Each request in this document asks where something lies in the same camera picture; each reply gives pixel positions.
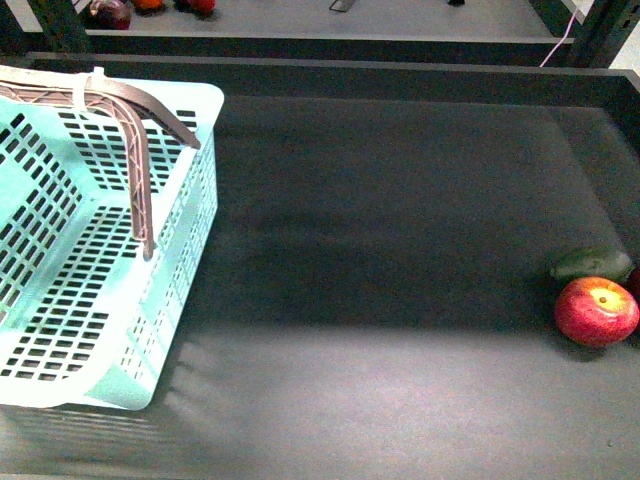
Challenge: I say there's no brown front basket handle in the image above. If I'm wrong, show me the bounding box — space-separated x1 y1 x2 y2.
1 85 154 261

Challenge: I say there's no brown basket handle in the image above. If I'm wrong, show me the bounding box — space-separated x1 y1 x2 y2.
0 74 202 151
1 85 154 261

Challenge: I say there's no light blue plastic basket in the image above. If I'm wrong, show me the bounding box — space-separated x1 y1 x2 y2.
1 79 224 410

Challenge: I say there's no red yellow apple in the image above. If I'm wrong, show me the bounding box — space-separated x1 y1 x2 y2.
553 276 639 348

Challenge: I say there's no red fruit on shelf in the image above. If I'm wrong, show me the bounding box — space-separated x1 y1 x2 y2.
174 0 216 17

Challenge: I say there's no green avocado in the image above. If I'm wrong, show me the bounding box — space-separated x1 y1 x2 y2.
550 245 635 284

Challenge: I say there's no white zip tie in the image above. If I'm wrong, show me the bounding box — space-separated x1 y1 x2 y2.
71 66 104 112

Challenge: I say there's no orange fruit on shelf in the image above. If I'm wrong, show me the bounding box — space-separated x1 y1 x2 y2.
132 0 165 13

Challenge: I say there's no dark purple fruit on shelf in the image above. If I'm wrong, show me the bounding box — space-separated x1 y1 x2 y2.
89 0 132 30

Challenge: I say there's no dark red fruit at edge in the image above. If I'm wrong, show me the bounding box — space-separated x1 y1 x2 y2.
625 267 640 300

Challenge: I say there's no black shelf frame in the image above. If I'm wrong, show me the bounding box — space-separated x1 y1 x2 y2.
1 2 639 146

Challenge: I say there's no pink cable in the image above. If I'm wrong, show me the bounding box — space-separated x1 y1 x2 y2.
538 6 581 68

